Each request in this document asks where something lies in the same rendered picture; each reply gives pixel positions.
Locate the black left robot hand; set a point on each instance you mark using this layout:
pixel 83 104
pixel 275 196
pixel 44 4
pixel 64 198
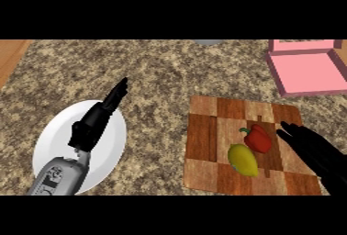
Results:
pixel 95 122

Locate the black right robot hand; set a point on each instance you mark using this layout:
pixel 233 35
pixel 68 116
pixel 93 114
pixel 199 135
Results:
pixel 317 150

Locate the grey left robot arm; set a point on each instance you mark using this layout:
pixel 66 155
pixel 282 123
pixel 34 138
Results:
pixel 58 176

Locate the red bell pepper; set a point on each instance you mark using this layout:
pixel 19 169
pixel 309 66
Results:
pixel 258 139

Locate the checkered wooden cutting board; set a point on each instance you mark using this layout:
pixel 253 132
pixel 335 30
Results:
pixel 211 137

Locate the pink cardboard box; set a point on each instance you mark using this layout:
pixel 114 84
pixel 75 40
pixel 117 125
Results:
pixel 307 72

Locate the white round plate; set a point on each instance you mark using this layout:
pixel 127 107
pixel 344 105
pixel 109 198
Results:
pixel 108 143

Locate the yellow mango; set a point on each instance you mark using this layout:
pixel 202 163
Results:
pixel 242 160

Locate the grey object at edge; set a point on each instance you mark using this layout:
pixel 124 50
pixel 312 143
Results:
pixel 208 41

